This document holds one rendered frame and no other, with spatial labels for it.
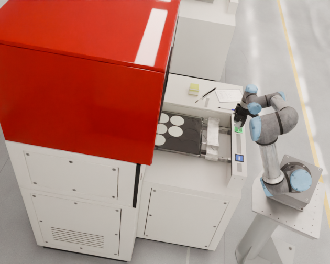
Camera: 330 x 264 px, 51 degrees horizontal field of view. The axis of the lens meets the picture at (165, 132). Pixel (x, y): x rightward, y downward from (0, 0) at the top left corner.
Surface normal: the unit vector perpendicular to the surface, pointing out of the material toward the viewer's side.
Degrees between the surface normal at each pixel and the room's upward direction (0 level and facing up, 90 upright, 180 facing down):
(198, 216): 90
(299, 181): 41
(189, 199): 90
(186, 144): 0
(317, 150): 0
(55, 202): 90
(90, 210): 90
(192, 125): 0
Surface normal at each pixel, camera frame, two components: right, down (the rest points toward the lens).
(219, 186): 0.12, -0.69
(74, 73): -0.13, 0.70
